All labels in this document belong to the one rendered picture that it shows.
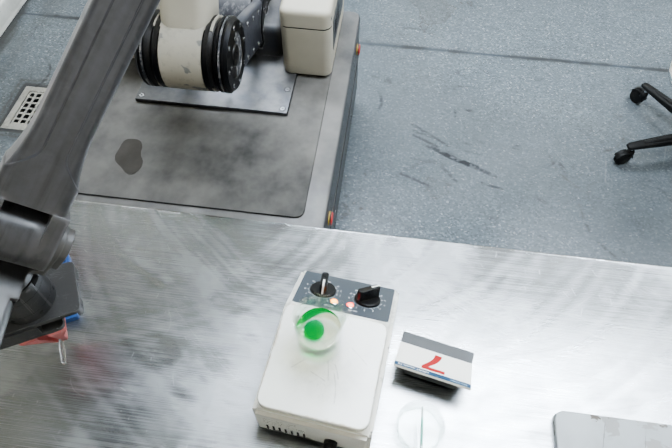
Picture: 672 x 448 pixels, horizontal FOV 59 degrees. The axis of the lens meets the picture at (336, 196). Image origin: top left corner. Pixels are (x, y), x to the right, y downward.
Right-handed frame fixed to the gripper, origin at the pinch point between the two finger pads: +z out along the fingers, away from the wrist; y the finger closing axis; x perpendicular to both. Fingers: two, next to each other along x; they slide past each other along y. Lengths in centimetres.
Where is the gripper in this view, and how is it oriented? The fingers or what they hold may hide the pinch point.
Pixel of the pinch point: (60, 333)
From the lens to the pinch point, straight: 80.3
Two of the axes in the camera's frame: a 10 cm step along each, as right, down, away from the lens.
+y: 9.3, -3.0, 2.2
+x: -3.7, -7.5, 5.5
